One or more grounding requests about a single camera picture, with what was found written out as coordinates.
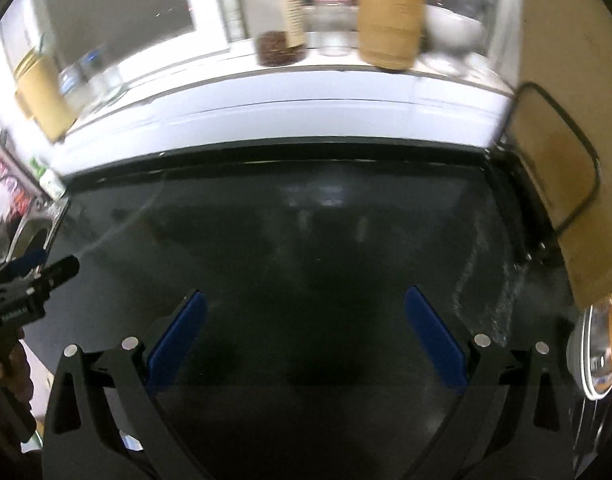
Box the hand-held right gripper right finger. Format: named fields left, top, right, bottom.
left=401, top=286, right=574, bottom=480

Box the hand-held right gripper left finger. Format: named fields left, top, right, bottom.
left=43, top=289, right=212, bottom=480

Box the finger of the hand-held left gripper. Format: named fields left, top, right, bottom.
left=34, top=254, right=81, bottom=292
left=0, top=248, right=48, bottom=282

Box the person's left hand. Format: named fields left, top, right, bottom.
left=7, top=341, right=35, bottom=413

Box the steel sink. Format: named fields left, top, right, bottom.
left=0, top=197, right=70, bottom=262

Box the red packet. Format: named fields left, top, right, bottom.
left=0, top=160, right=35, bottom=217

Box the metal faucet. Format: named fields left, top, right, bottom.
left=0, top=175, right=22, bottom=214

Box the white green soap bottle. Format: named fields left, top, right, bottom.
left=30, top=156, right=68, bottom=199

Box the beige plastic container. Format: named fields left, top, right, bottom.
left=13, top=47, right=80, bottom=144

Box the small clear water bottle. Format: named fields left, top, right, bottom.
left=58, top=66, right=85, bottom=108

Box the clear drinking glass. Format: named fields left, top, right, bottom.
left=78, top=52, right=110, bottom=104
left=95, top=44, right=127, bottom=97

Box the white stone mortar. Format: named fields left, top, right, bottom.
left=423, top=2, right=488, bottom=57

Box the wooden cutting board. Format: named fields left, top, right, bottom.
left=506, top=0, right=612, bottom=308

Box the bamboo utensil holder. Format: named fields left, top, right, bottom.
left=355, top=0, right=429, bottom=71

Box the glass jar with beans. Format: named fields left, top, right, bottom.
left=236, top=0, right=307, bottom=67

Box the pink top baby bottle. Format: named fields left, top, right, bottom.
left=310, top=0, right=354, bottom=57

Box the black wire rack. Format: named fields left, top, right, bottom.
left=488, top=81, right=602, bottom=261

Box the white window frame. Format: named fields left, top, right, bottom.
left=1, top=0, right=523, bottom=63

